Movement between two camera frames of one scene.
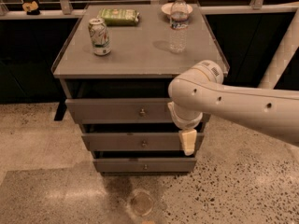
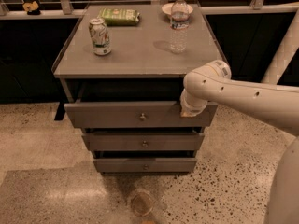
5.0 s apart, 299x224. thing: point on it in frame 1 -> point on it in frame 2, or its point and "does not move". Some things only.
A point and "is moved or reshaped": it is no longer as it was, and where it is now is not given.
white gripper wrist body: (189, 122) -> (192, 108)
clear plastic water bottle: (178, 27) does not move
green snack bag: (120, 17) does not move
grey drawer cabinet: (116, 68) does not move
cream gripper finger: (188, 138) -> (186, 114)
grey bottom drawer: (144, 164) does not move
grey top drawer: (127, 110) is moved or reshaped
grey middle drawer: (138, 141) does not move
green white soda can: (99, 36) does not move
